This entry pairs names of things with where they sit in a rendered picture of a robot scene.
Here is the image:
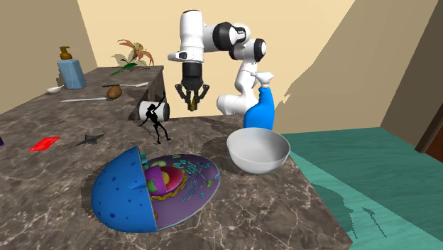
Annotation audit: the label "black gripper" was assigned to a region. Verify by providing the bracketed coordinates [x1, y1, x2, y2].
[174, 62, 211, 112]

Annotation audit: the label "black human figure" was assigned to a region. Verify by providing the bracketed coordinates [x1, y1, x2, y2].
[138, 90, 173, 146]

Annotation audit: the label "white cylinder black ends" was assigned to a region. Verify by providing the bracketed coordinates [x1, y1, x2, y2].
[138, 99, 171, 123]

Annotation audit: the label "orange lily flower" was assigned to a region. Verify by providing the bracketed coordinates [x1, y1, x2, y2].
[109, 38, 155, 77]

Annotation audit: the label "blue spray bottle white nozzle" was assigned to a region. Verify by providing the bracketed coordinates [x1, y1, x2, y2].
[243, 71, 275, 131]

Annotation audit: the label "brown potato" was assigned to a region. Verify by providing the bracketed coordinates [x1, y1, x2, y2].
[106, 85, 124, 101]

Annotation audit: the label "white bowl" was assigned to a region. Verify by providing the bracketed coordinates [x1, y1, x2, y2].
[226, 126, 291, 175]

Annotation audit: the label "long white utensil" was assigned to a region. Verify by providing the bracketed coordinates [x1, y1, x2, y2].
[59, 97, 109, 103]

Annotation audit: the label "dark star-shaped object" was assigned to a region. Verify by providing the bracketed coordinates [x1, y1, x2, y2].
[75, 133, 105, 147]

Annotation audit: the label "blue soap dispenser brown pump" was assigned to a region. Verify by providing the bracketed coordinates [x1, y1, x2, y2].
[56, 45, 88, 91]

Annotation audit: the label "blue purple cell model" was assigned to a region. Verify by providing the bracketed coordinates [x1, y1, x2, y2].
[90, 145, 221, 234]

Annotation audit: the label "white spoon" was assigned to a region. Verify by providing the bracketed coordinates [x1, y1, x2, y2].
[45, 84, 66, 95]

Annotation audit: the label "red flat card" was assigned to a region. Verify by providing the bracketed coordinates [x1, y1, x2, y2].
[28, 136, 61, 153]

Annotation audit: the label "brown door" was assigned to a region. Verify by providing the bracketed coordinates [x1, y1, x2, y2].
[414, 102, 443, 164]

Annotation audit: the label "silver knife black handle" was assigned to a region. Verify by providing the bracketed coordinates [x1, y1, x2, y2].
[102, 81, 150, 89]

